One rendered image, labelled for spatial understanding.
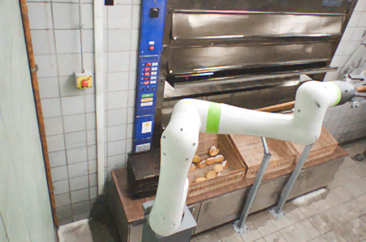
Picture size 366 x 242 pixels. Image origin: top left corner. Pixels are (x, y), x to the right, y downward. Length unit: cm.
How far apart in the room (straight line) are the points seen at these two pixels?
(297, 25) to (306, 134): 180
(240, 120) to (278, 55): 176
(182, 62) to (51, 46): 90
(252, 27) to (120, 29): 106
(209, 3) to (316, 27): 118
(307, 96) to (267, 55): 167
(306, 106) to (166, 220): 66
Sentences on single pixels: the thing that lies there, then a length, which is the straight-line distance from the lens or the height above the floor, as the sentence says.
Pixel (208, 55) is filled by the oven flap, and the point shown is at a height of 155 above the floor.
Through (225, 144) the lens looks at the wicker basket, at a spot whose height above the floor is 74.
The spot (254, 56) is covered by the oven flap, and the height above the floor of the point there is 153.
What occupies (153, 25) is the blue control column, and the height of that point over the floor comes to 182.
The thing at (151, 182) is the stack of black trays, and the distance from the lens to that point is 226.
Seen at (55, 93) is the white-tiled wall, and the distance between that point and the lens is 207.
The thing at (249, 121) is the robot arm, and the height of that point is 185.
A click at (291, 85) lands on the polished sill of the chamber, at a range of 313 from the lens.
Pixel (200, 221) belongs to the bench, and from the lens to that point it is 269.
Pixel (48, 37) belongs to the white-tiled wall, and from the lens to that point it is 190.
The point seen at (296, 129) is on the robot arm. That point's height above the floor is 186.
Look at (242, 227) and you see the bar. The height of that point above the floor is 1.
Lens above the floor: 241
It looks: 31 degrees down
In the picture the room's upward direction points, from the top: 10 degrees clockwise
